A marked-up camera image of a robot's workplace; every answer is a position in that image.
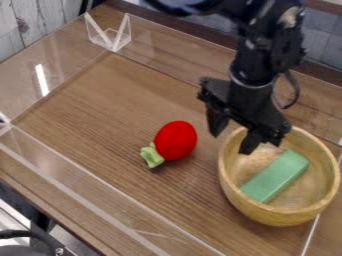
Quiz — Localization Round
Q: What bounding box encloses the green rectangular block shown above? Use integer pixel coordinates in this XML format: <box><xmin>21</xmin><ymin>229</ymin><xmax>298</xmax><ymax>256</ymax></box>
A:
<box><xmin>239</xmin><ymin>150</ymin><xmax>310</xmax><ymax>203</ymax></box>

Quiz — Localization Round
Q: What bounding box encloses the red plush strawberry toy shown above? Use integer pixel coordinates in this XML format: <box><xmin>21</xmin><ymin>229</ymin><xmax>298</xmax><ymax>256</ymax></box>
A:
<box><xmin>140</xmin><ymin>120</ymin><xmax>197</xmax><ymax>168</ymax></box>

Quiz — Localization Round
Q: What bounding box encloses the black metal bracket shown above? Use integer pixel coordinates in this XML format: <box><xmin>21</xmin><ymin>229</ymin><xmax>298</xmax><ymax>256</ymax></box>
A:
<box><xmin>29</xmin><ymin>223</ymin><xmax>77</xmax><ymax>256</ymax></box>

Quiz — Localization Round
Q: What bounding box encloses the clear acrylic enclosure wall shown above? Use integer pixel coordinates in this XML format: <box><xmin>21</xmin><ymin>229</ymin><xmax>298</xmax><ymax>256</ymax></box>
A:
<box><xmin>0</xmin><ymin>18</ymin><xmax>342</xmax><ymax>256</ymax></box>

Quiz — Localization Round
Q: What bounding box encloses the brown wooden bowl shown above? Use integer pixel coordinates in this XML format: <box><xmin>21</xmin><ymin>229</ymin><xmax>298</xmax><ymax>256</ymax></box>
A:
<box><xmin>217</xmin><ymin>127</ymin><xmax>342</xmax><ymax>227</ymax></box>

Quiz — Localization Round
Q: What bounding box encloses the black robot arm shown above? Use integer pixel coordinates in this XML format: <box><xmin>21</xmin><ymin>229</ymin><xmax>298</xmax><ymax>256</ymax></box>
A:
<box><xmin>144</xmin><ymin>0</ymin><xmax>306</xmax><ymax>155</ymax></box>

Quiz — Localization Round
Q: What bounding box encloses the black cable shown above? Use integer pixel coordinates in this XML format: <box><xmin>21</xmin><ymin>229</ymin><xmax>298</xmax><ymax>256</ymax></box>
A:
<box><xmin>0</xmin><ymin>229</ymin><xmax>33</xmax><ymax>248</ymax></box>

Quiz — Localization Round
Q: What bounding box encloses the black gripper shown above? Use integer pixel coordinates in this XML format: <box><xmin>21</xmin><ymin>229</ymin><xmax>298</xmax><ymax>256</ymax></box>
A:
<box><xmin>197</xmin><ymin>77</ymin><xmax>291</xmax><ymax>155</ymax></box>

